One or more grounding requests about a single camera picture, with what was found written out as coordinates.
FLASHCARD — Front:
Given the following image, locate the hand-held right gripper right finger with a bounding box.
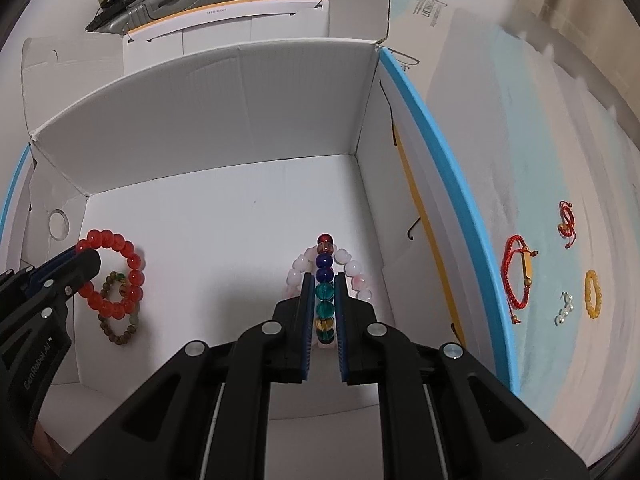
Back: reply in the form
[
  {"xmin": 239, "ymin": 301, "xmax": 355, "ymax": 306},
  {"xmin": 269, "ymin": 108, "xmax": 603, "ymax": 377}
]
[{"xmin": 334, "ymin": 272, "xmax": 591, "ymax": 480}]

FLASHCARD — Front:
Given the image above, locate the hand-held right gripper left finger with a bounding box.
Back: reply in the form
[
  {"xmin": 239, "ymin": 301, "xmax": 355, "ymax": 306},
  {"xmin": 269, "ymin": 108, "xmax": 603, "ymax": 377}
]
[{"xmin": 60, "ymin": 272, "xmax": 321, "ymax": 480}]

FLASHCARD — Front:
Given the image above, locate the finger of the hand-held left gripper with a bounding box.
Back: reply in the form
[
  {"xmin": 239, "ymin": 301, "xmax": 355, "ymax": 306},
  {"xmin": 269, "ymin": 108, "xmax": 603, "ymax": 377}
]
[
  {"xmin": 0, "ymin": 250, "xmax": 77, "ymax": 307},
  {"xmin": 29, "ymin": 249, "xmax": 103, "ymax": 322}
]

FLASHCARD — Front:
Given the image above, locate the multicolour glass bead bracelet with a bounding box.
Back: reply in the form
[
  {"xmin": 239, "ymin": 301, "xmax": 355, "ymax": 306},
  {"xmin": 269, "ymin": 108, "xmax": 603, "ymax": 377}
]
[{"xmin": 312, "ymin": 232, "xmax": 337, "ymax": 346}]

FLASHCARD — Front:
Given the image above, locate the white pink bead bracelet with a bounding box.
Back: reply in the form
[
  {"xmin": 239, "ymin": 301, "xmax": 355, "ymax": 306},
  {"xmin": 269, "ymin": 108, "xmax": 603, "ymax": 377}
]
[{"xmin": 286, "ymin": 245, "xmax": 375, "ymax": 306}]

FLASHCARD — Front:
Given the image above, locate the brown wooden bead bracelet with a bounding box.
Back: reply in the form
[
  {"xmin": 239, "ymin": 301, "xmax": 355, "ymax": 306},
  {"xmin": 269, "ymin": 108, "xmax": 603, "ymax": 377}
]
[{"xmin": 97, "ymin": 271, "xmax": 142, "ymax": 347}]

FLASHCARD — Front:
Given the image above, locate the white blue yellow cardboard box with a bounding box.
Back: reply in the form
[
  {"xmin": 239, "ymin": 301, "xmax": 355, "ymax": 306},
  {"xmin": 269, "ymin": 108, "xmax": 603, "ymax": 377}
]
[{"xmin": 0, "ymin": 0, "xmax": 518, "ymax": 423}]

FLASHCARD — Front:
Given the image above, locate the red cord bracelet gold bar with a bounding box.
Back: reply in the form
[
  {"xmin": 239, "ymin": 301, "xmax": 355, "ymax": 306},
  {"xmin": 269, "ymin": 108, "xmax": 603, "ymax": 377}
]
[{"xmin": 502, "ymin": 235, "xmax": 538, "ymax": 325}]

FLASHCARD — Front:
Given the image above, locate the pearl jewelry piece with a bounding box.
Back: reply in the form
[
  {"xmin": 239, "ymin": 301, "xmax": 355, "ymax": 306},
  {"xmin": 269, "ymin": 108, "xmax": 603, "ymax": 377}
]
[{"xmin": 552, "ymin": 292, "xmax": 575, "ymax": 325}]

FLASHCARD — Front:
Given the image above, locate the red cord bracelet gold bead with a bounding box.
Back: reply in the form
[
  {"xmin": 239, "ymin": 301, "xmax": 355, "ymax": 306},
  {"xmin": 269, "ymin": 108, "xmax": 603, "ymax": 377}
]
[{"xmin": 557, "ymin": 201, "xmax": 577, "ymax": 248}]

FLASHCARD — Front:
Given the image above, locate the yellow bead bracelet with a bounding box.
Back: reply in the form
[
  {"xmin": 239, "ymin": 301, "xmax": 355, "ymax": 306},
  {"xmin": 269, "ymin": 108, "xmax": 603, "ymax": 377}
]
[{"xmin": 584, "ymin": 270, "xmax": 603, "ymax": 320}]

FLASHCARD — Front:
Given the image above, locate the striped blanket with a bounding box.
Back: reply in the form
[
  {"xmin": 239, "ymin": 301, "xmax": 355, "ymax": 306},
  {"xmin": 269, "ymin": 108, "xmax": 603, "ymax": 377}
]
[{"xmin": 390, "ymin": 0, "xmax": 640, "ymax": 466}]

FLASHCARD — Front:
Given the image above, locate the beige curtain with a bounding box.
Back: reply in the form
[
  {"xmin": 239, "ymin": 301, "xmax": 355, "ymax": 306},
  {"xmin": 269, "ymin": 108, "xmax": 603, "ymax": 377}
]
[{"xmin": 505, "ymin": 0, "xmax": 640, "ymax": 121}]

